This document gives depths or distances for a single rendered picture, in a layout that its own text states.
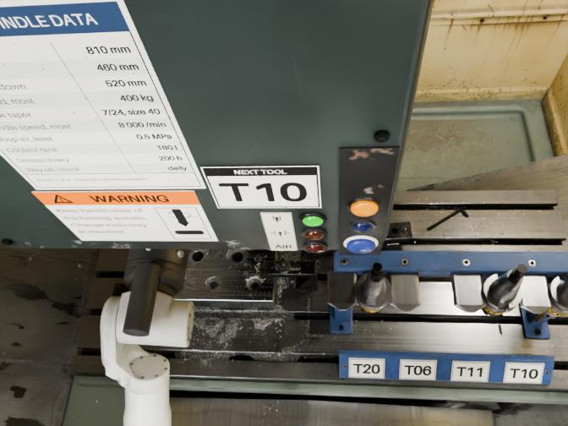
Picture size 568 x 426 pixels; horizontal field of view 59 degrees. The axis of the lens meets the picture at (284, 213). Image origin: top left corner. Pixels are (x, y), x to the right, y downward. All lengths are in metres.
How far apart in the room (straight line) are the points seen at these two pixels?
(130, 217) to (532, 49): 1.55
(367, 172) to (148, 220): 0.23
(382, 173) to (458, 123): 1.54
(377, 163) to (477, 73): 1.50
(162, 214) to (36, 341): 1.21
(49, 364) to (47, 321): 0.13
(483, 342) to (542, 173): 0.60
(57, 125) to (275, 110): 0.17
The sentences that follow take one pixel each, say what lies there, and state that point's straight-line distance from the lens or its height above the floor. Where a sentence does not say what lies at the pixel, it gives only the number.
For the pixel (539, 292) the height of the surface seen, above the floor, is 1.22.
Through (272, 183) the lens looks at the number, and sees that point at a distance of 0.43.
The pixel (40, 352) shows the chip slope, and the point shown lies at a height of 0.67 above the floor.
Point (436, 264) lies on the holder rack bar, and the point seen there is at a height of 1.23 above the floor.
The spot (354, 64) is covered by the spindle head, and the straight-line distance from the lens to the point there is 0.32.
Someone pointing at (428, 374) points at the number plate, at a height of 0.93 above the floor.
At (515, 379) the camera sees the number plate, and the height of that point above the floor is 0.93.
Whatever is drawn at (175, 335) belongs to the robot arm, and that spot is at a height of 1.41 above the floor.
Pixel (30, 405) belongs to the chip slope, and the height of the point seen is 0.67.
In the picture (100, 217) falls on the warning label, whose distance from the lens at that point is 0.54.
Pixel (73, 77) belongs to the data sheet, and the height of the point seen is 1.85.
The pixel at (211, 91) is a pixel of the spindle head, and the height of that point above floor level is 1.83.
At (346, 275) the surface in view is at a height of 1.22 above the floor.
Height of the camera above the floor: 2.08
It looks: 61 degrees down
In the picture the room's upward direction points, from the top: 11 degrees counter-clockwise
